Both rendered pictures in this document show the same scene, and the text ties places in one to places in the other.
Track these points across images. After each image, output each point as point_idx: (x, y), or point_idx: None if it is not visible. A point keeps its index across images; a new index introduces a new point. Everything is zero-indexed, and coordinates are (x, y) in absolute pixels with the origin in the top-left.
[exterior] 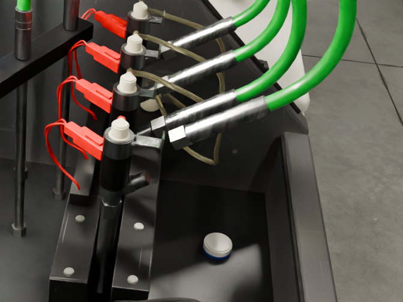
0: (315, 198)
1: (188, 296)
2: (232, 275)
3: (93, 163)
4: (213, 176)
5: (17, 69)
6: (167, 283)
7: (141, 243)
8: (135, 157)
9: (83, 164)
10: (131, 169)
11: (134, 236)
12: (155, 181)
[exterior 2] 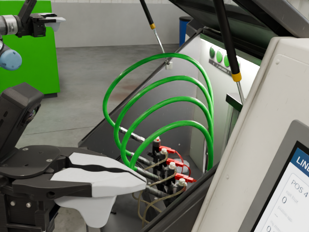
0: (89, 229)
1: (130, 228)
2: None
3: (173, 191)
4: None
5: (203, 164)
6: (139, 230)
7: (146, 179)
8: (163, 206)
9: (175, 190)
10: (162, 201)
11: (149, 180)
12: (152, 199)
